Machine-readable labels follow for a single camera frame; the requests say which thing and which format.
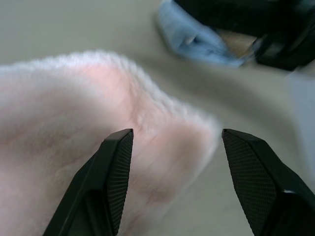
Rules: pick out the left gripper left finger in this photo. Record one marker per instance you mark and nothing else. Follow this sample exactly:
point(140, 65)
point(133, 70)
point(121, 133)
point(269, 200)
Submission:
point(93, 186)

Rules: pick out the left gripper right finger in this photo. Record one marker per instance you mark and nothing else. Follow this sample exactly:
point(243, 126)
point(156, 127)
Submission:
point(261, 182)

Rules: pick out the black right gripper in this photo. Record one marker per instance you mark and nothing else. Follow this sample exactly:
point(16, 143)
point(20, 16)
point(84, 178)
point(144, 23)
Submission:
point(285, 51)

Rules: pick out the pink towel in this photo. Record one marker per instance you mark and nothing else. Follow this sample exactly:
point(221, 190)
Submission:
point(73, 123)

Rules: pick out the blue cloth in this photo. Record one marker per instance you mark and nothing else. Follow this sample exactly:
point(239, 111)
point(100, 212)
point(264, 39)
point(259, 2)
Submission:
point(197, 37)

